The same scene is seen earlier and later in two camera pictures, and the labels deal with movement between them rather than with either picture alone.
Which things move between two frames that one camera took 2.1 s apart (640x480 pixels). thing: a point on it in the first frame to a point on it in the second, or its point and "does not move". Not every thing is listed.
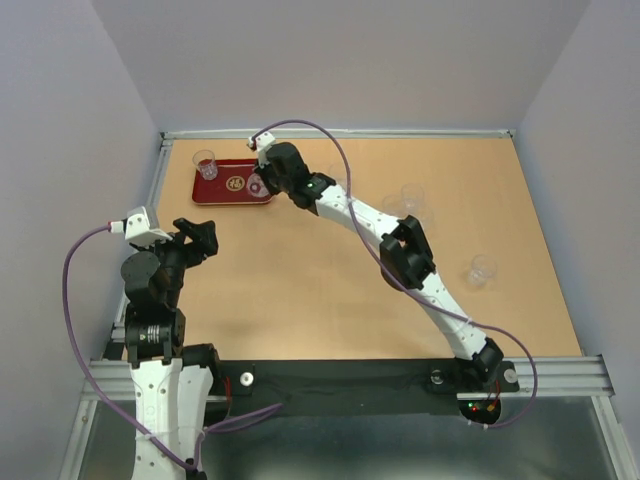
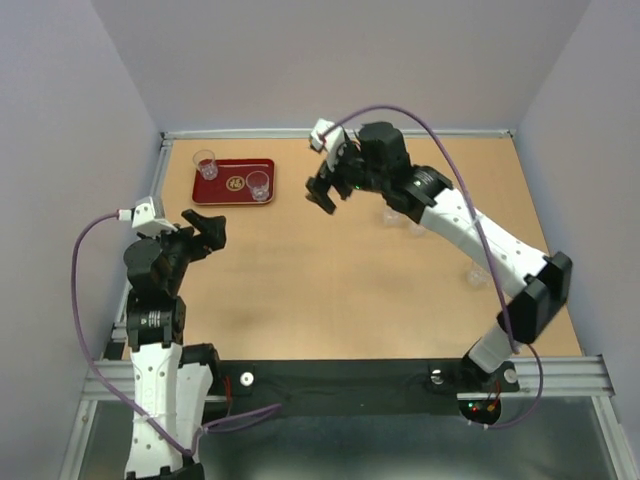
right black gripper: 263,172 to 322,182
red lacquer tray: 230,185 does not move
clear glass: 205,162 does not move
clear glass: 256,186 does not move
